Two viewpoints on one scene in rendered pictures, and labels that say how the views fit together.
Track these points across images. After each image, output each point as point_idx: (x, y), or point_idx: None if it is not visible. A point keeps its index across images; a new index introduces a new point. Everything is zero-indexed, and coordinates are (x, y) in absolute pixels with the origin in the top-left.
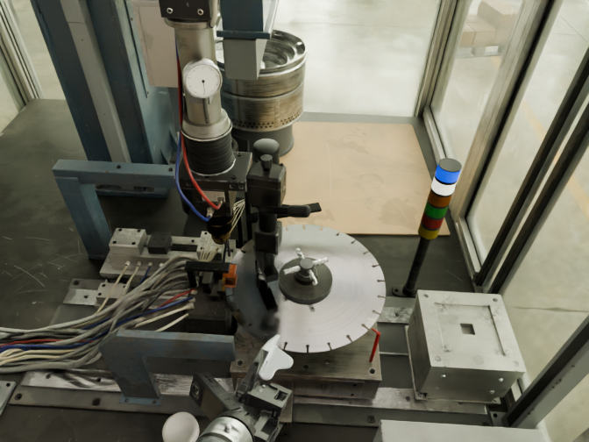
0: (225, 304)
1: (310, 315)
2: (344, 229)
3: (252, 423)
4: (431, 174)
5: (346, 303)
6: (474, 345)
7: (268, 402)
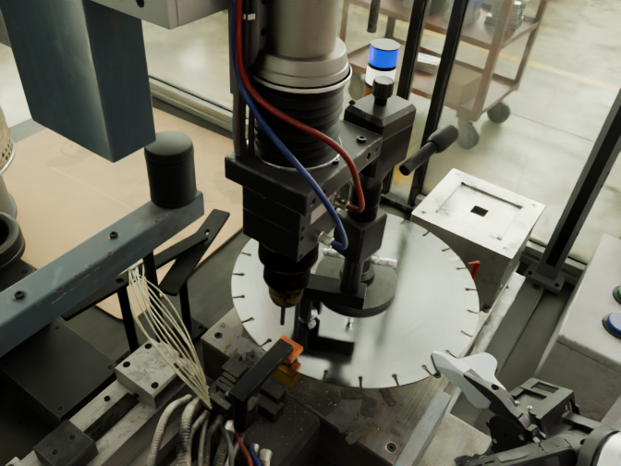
0: (295, 408)
1: (416, 305)
2: (217, 239)
3: (586, 435)
4: (212, 130)
5: (418, 265)
6: (500, 217)
7: (561, 400)
